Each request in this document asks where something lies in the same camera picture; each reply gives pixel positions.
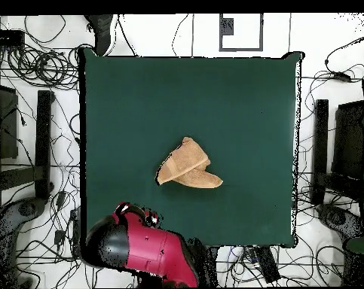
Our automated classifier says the tan terry towel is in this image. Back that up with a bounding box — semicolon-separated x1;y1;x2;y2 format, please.
154;136;224;190

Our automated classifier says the black flat box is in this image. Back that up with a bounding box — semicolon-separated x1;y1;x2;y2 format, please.
0;29;26;47

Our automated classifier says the dark green table cloth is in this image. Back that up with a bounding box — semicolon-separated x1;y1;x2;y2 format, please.
78;47;304;249

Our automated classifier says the black power strip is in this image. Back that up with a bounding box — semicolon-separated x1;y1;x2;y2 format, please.
253;245;281;284
69;207;83;257

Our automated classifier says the black metal stand foot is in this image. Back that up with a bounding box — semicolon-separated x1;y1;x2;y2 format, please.
0;90;55;200
310;99;364;205

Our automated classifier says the grey swivel chair base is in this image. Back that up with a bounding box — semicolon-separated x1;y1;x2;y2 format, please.
0;196;48;288
315;202;364;242

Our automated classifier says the black chair seat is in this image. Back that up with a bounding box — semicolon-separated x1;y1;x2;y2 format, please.
332;100;364;181

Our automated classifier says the black cabinet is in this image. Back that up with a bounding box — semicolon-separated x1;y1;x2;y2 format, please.
0;82;20;160

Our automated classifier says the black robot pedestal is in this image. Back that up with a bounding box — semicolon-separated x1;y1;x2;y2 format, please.
187;237;219;288

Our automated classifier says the coil of black cables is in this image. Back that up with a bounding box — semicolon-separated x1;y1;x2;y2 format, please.
6;43;80;91

